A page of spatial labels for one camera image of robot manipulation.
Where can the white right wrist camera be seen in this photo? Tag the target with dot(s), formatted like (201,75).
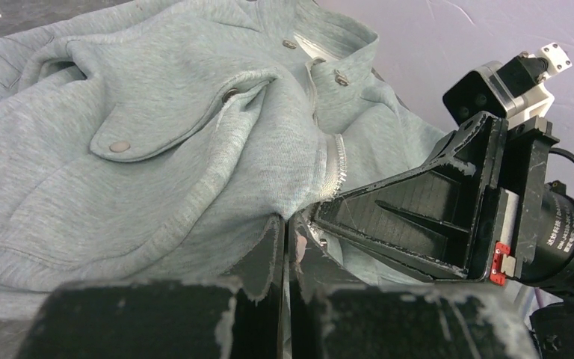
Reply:
(514,91)

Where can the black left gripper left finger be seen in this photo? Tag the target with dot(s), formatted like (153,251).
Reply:
(235,315)

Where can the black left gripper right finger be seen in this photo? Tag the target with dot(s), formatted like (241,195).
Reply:
(336,315)

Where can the grey zip-up jacket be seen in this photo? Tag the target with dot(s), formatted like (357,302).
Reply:
(158,138)

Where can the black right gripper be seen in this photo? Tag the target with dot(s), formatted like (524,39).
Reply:
(438,222)

